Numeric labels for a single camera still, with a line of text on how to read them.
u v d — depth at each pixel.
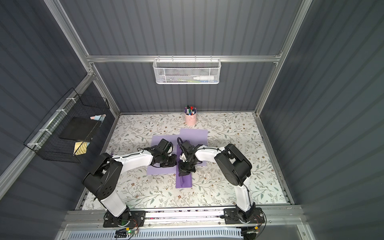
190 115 1.05
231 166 0.50
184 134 1.09
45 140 0.62
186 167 0.81
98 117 0.83
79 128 0.75
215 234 0.77
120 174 0.50
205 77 0.93
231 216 0.73
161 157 0.72
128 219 0.71
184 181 0.83
